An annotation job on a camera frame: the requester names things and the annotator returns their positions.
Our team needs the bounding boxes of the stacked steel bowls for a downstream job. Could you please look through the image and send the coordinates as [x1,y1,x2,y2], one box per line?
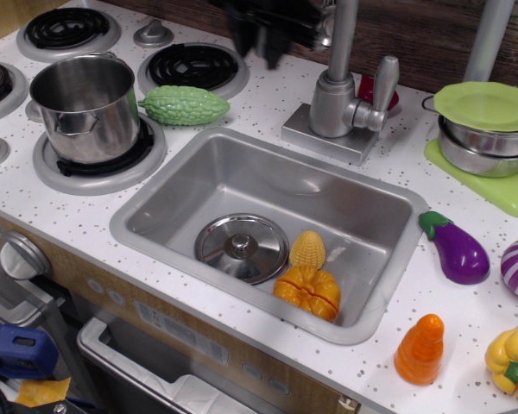
[437,115,518,178]

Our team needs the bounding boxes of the grey vertical pole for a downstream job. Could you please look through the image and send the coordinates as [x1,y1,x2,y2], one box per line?
[462,0,515,82]

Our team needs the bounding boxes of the silver toy faucet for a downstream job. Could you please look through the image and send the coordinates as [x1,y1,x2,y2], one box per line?
[281,1,400,166]

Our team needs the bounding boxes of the stainless steel pot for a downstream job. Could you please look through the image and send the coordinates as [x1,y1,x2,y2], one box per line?
[29,53,140,164]

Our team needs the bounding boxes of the green plastic plate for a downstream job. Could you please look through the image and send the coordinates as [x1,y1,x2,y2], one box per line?
[433,81,518,132]

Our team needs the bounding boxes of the grey sink basin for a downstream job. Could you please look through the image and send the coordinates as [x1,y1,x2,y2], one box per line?
[111,128,428,345]

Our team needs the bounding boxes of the green cutting board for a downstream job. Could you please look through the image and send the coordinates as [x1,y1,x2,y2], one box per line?
[424,140,518,217]

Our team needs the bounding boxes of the purple toy eggplant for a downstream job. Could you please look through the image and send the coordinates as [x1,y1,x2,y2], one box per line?
[419,210,490,285]

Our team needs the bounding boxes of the green toy bitter gourd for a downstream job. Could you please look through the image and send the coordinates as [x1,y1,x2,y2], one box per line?
[137,85,231,126]

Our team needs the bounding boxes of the grey stove knob back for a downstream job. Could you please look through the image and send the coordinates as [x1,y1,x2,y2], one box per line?
[133,19,174,48]

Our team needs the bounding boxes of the far left stove burner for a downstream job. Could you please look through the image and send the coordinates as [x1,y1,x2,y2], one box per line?
[0,63,28,120]

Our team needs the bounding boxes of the back left stove burner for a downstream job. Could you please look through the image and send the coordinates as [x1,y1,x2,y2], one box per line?
[16,8,121,63]

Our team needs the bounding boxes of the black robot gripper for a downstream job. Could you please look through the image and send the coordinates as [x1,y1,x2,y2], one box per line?
[209,0,321,70]

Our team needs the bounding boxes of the steel pot lid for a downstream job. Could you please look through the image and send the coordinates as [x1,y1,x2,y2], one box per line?
[194,213,289,285]

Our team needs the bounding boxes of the stove burner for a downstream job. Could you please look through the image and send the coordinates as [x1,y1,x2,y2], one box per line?
[137,42,250,100]
[16,8,121,63]
[33,115,167,196]
[0,63,28,120]

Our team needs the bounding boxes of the orange toy pumpkin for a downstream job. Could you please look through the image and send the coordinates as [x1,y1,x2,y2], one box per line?
[273,265,341,323]

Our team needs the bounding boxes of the red toy item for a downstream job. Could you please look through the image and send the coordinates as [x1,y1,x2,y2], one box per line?
[357,75,399,110]

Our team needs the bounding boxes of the orange toy carrot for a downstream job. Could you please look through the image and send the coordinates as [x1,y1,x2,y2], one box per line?
[394,314,445,386]

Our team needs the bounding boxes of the yellow toy corn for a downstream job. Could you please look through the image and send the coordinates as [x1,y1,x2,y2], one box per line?
[289,230,326,270]

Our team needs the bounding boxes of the front stove burner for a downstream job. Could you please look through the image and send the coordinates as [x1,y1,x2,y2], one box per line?
[33,115,167,196]

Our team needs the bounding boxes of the blue clamp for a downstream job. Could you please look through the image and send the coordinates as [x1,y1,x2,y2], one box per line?
[0,324,60,380]

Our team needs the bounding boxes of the back right stove burner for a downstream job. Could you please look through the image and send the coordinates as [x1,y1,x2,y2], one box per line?
[137,42,250,100]

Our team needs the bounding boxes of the yellow toy bell pepper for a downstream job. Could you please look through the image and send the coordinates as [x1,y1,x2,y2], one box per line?
[485,326,518,399]

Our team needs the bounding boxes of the yellow tape piece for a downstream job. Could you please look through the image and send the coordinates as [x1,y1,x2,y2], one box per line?
[15,378,72,408]

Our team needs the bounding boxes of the silver oven knob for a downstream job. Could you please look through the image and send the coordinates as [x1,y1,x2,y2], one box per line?
[0,231,51,280]

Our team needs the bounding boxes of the grey dishwasher door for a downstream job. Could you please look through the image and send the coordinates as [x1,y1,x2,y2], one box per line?
[77,317,264,413]

